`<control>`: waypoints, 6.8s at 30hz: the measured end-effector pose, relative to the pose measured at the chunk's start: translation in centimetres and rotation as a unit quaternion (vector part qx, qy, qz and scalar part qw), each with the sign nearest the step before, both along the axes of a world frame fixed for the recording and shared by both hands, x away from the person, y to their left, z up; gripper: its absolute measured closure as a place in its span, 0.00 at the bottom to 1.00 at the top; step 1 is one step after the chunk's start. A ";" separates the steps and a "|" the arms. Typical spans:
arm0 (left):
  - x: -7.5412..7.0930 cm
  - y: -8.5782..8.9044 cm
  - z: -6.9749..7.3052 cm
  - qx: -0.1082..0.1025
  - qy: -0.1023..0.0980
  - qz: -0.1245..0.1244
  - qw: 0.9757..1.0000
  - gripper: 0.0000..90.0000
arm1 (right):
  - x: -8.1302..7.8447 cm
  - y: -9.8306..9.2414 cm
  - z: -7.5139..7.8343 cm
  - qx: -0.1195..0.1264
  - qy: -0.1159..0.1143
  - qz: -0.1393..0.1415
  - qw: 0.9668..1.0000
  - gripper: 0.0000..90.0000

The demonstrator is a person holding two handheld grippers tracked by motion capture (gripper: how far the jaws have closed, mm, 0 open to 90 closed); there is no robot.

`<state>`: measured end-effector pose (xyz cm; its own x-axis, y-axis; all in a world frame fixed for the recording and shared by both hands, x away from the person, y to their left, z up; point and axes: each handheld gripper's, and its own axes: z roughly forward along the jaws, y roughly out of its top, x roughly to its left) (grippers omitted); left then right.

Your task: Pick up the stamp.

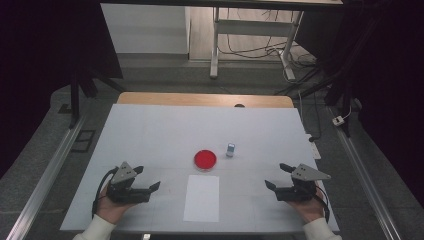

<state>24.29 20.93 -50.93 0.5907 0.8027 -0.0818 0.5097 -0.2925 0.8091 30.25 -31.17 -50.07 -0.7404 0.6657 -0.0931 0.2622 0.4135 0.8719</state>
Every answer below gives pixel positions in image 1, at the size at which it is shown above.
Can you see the black floor socket plate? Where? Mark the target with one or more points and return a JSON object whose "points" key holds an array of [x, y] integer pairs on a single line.
{"points": [[83, 140]]}

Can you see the white desk frame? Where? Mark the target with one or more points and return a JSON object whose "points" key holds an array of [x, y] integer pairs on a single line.
{"points": [[253, 27]]}

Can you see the white table mat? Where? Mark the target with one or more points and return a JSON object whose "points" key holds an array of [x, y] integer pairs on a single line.
{"points": [[173, 133]]}

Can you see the aluminium rail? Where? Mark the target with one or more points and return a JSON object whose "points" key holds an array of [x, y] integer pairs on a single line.
{"points": [[366, 180], [46, 180]]}

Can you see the small black floor plate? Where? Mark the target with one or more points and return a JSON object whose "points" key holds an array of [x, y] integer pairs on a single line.
{"points": [[65, 109]]}

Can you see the dark round knob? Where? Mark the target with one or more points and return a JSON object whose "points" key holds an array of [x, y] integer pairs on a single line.
{"points": [[239, 105]]}

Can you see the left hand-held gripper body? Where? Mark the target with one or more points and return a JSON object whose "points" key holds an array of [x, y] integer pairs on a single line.
{"points": [[126, 191]]}

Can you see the round red ink pad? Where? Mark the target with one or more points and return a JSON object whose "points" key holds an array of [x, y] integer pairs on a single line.
{"points": [[205, 159]]}

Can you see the white power adapter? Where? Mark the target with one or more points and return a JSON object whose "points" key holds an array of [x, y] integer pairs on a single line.
{"points": [[338, 120]]}

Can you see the dark curtain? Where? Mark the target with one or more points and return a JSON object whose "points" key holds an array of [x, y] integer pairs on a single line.
{"points": [[33, 50], [393, 66]]}

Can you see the small white stamp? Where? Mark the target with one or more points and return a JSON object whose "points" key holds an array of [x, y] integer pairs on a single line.
{"points": [[230, 151]]}

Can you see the white paper sheet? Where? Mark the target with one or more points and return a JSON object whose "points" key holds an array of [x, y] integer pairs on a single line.
{"points": [[201, 198]]}

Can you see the black metal stand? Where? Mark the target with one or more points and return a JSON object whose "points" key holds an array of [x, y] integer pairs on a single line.
{"points": [[75, 100]]}

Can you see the white cabinet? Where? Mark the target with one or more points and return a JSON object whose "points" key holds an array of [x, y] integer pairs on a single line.
{"points": [[145, 30]]}

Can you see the person's left hand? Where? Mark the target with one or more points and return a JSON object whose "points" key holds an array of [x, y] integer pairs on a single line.
{"points": [[110, 210]]}

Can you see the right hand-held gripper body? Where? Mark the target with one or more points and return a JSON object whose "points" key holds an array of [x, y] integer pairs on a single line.
{"points": [[301, 190]]}

